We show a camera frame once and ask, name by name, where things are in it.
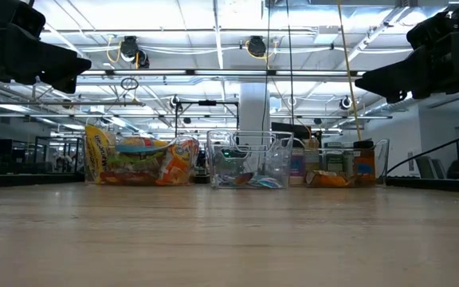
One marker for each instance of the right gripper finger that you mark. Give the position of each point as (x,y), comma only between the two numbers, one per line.
(397,77)

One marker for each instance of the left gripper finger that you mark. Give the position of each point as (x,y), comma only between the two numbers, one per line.
(54,64)

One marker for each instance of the black-lid orange spice bottle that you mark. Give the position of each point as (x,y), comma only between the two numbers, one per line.
(363,163)

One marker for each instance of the white-lid clear spice bottle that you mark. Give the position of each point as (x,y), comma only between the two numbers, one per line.
(347,163)

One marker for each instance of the yellow ramen noodle pack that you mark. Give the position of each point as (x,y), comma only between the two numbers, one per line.
(96,155)

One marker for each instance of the green spice jar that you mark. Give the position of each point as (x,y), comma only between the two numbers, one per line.
(334,159)

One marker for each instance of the tan-lid furikake seasoning jar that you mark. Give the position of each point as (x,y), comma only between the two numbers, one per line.
(312,153)

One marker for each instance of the blue less-sodium ramen pack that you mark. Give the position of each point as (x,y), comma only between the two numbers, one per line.
(140,148)

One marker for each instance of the orange snack packet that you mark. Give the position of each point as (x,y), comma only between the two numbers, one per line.
(327,179)

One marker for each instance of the green-edged chili shrimp ramen pack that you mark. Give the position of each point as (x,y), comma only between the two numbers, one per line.
(134,163)

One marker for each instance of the dark-lid purple-label jar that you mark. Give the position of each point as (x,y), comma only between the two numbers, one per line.
(297,165)

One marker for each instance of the grey office chair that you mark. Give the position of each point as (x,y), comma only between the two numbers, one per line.
(424,165)

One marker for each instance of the long ceiling light bar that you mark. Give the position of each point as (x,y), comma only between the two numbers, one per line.
(173,72)

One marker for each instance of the white pillar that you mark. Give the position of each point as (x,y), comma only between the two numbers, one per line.
(253,107)

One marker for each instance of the black gantry stand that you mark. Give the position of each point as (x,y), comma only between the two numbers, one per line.
(207,102)

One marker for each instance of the long clear plastic bin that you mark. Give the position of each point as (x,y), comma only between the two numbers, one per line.
(249,159)

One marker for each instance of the silver ventilation duct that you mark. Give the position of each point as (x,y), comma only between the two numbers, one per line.
(389,105)

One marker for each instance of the black aluminium table frame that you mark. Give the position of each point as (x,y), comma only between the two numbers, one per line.
(14,179)

